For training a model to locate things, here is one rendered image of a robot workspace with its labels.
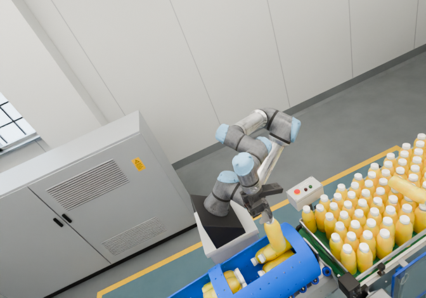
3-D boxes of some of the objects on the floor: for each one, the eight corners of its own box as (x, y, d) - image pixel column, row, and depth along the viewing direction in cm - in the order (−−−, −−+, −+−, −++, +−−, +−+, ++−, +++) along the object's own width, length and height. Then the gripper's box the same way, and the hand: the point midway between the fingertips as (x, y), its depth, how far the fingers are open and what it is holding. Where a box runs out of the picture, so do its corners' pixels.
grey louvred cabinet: (44, 269, 333) (-56, 199, 256) (191, 198, 343) (138, 109, 265) (29, 312, 287) (-98, 242, 210) (200, 229, 297) (139, 132, 220)
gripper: (234, 186, 101) (248, 218, 112) (248, 203, 92) (262, 237, 103) (252, 175, 102) (264, 208, 114) (267, 191, 93) (279, 226, 104)
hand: (268, 216), depth 108 cm, fingers closed on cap, 3 cm apart
